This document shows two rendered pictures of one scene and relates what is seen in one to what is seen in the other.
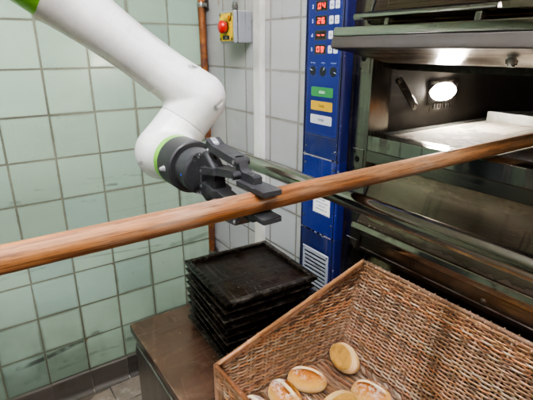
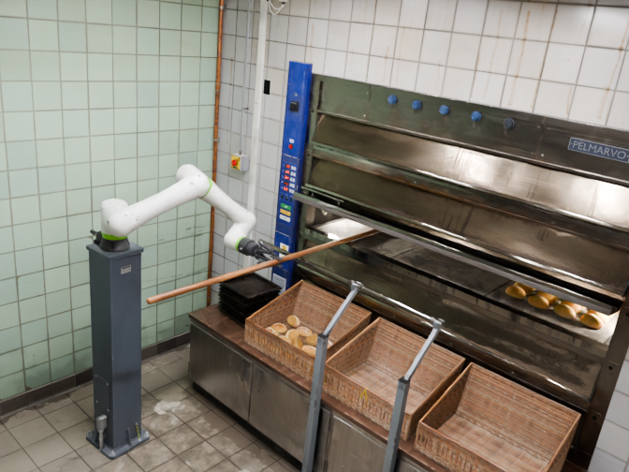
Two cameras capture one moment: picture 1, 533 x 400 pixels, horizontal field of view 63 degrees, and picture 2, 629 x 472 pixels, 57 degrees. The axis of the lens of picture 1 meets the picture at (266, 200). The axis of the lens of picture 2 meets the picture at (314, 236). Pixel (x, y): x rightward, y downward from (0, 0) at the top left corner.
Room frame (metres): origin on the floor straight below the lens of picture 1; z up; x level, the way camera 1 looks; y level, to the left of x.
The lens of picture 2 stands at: (-2.17, 0.57, 2.38)
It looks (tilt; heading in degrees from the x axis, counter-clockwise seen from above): 20 degrees down; 345
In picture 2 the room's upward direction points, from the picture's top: 6 degrees clockwise
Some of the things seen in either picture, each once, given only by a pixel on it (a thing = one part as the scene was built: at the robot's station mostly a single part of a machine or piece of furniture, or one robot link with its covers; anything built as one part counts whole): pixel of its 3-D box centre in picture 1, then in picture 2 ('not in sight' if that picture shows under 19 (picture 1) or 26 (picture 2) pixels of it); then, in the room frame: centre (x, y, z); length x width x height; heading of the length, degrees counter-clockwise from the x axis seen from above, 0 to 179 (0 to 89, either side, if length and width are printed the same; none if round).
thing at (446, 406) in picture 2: not in sight; (496, 431); (-0.27, -0.90, 0.72); 0.56 x 0.49 x 0.28; 36
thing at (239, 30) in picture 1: (235, 27); (239, 162); (1.60, 0.11, 1.46); 0.10 x 0.07 x 0.10; 34
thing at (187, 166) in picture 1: (206, 174); (256, 251); (0.70, 0.10, 1.20); 0.09 x 0.07 x 0.08; 34
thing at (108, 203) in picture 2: not in sight; (114, 218); (0.72, 0.82, 1.36); 0.16 x 0.13 x 0.19; 14
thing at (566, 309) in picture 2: not in sight; (571, 291); (0.16, -1.47, 1.21); 0.61 x 0.48 x 0.06; 124
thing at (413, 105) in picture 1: (405, 93); not in sight; (1.19, -0.37, 1.28); 0.09 x 0.02 x 0.09; 124
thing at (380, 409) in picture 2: not in sight; (391, 373); (0.22, -0.57, 0.72); 0.56 x 0.49 x 0.28; 34
